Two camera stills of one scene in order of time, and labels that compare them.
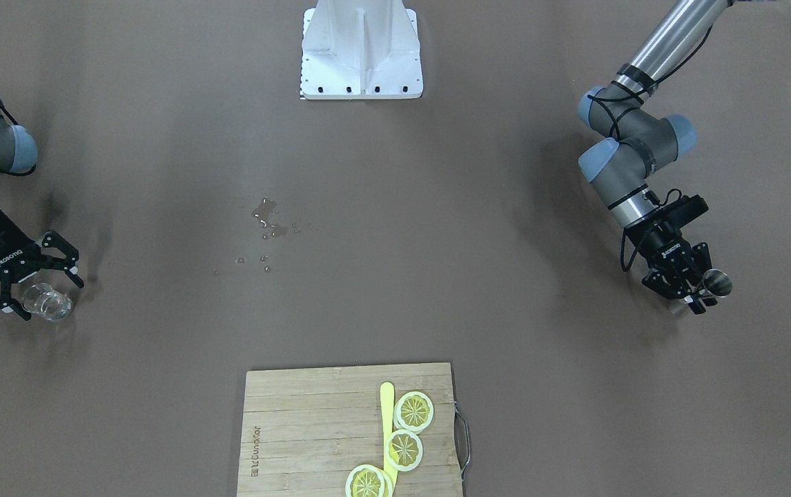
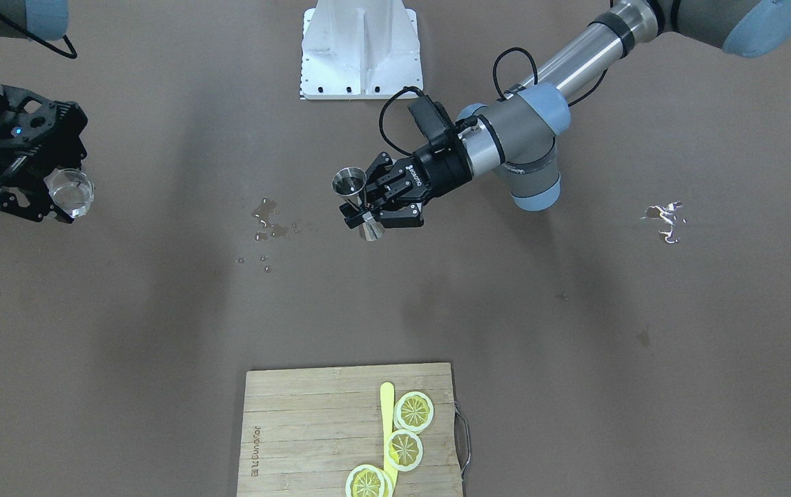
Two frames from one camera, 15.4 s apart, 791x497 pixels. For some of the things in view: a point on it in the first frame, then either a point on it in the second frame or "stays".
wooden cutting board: [305, 429] stays
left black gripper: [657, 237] -> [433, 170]
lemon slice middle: [404, 450] stays
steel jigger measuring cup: [716, 283] -> [350, 182]
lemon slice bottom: [367, 480] stays
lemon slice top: [413, 411] stays
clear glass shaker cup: [41, 299] -> [72, 190]
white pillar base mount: [360, 49] stays
